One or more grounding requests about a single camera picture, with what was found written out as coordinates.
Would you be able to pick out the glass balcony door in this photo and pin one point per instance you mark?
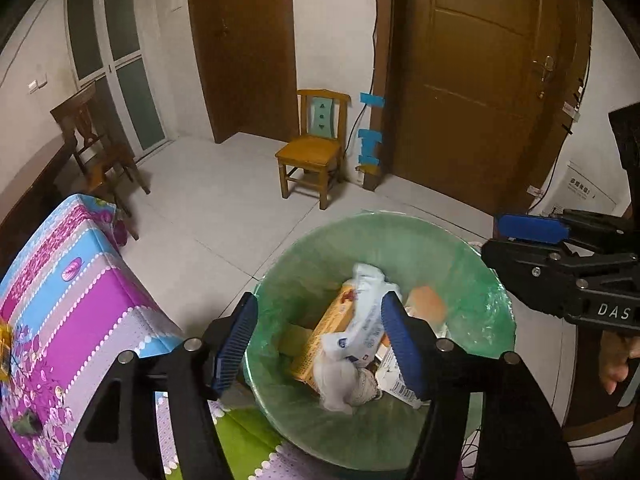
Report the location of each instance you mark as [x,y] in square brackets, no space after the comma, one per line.
[106,50]

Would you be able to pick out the green scouring pad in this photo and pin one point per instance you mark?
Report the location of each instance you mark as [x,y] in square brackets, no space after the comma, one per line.
[28,424]

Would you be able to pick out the floral striped tablecloth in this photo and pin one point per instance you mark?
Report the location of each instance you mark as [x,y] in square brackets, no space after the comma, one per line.
[120,391]

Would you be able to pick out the dark wooden chair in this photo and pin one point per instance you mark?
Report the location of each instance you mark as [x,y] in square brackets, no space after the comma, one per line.
[97,153]

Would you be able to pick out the white plastic wipes pack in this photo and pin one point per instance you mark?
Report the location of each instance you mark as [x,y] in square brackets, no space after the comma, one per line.
[361,339]

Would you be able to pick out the small yellow wooden chair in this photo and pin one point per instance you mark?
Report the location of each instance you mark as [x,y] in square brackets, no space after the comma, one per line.
[314,158]

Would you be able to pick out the yellow wrapper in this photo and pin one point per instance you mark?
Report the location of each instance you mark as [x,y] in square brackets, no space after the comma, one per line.
[5,351]

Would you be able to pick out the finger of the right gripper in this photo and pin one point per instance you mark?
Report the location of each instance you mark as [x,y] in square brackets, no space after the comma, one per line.
[528,272]
[536,229]

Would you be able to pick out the orange sponge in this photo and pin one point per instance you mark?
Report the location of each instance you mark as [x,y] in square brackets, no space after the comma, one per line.
[424,303]

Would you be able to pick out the right hand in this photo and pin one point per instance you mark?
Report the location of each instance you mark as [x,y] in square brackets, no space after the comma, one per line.
[615,352]

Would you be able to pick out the brown wooden door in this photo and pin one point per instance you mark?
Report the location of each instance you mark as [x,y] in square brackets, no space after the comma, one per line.
[475,95]
[245,51]

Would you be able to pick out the white milk carton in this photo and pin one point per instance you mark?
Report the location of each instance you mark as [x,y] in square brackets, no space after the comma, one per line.
[389,379]

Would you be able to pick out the dark wooden dining table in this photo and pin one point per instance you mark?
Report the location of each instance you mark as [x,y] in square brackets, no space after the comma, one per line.
[31,196]

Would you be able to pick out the tan cardboard box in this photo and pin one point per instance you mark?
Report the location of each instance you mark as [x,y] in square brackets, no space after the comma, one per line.
[335,320]

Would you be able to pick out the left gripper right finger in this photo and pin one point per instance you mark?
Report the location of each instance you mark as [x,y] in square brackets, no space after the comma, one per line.
[520,437]

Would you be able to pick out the white tissue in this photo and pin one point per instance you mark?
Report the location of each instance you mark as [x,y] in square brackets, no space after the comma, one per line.
[342,386]

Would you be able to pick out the green lined trash bin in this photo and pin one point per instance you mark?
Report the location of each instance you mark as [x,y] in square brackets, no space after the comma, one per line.
[378,440]

